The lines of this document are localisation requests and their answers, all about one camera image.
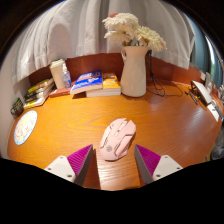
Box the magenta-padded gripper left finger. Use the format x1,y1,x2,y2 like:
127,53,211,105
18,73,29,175
43,143,95,187

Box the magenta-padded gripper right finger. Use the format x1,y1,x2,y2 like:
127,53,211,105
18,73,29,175
133,143,184,186

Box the pink computer mouse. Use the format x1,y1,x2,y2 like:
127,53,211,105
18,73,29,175
99,117,137,162

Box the round cartoon-print mouse pad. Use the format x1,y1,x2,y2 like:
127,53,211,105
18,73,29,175
13,110,38,146

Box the yellow and white book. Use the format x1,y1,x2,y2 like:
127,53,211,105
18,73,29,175
23,94,51,110

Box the small white card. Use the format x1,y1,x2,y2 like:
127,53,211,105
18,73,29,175
206,103,221,123

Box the dark pen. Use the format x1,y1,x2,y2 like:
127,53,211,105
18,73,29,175
188,89,199,106

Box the red-brown book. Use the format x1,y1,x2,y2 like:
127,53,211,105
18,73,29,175
48,87,73,99

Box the white flat device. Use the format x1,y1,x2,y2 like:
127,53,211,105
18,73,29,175
191,79,214,106

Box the yellow and black cover book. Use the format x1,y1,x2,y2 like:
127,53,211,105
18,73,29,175
27,78,54,94

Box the beige tumbler with lid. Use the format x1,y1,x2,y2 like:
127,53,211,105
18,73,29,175
49,58,67,90

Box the orange book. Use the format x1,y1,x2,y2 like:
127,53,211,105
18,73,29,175
85,73,122,98

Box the white ceramic vase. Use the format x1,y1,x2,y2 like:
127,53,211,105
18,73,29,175
119,45,150,98

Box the grey curtain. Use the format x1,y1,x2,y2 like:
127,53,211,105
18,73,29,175
14,0,196,84

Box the black cable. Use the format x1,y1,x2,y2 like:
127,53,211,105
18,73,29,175
145,49,184,98

